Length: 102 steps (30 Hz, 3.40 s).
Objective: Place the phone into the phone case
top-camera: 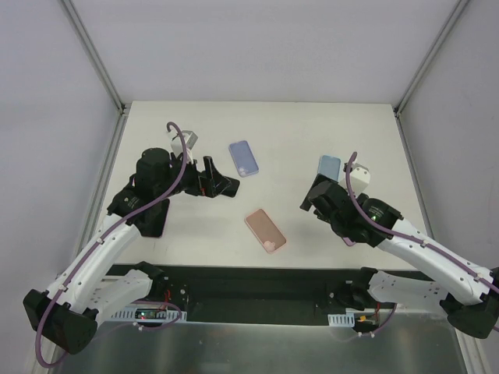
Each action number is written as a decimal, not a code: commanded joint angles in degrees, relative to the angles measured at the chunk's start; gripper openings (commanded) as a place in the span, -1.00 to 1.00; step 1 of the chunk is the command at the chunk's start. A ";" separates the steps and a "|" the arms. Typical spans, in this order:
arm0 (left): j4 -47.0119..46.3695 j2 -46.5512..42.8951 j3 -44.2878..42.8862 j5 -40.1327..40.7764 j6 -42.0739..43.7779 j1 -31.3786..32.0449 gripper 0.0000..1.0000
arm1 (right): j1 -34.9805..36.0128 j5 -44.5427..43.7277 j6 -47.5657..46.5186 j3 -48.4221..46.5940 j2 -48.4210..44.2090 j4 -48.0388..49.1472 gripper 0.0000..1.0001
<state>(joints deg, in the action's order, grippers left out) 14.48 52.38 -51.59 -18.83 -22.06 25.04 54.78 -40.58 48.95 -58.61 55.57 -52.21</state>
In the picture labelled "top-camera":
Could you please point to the pink phone case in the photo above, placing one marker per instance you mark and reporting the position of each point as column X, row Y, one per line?
column 265, row 231

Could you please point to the right aluminium frame post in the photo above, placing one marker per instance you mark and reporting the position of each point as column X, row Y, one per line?
column 442, row 35

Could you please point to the left white cable duct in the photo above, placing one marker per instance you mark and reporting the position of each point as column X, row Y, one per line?
column 147, row 315

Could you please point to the light blue phone case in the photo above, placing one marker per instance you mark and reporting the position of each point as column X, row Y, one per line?
column 329, row 166

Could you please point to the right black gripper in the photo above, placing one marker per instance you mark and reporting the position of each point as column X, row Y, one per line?
column 314, row 193

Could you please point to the white cable duct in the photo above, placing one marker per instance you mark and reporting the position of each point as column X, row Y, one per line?
column 341, row 320
column 147, row 315

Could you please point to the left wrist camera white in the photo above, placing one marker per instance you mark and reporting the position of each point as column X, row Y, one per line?
column 190, row 138

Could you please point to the lavender phone case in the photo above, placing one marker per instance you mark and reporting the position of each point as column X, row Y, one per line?
column 242, row 155

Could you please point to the purple phone face down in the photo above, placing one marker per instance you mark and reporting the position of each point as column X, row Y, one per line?
column 348, row 242

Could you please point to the aluminium frame post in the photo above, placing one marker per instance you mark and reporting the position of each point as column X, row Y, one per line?
column 442, row 35
column 93, row 55

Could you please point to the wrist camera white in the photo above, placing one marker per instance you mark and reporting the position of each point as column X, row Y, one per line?
column 359, row 178
column 190, row 138

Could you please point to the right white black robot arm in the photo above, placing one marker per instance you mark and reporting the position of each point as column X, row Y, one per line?
column 462, row 291

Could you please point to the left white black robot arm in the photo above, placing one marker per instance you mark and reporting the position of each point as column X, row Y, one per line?
column 69, row 312

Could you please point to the right white cable duct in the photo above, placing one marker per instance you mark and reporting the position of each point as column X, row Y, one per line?
column 341, row 320

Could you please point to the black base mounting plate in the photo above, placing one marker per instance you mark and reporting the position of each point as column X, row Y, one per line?
column 294, row 297

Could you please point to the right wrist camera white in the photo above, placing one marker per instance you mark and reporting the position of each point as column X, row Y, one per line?
column 359, row 178

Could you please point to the left aluminium frame post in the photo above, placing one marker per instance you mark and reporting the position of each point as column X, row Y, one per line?
column 93, row 55

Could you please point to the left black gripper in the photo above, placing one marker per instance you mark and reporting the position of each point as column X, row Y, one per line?
column 203, row 183

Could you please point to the black phone pink edge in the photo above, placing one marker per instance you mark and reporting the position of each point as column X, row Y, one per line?
column 151, row 222

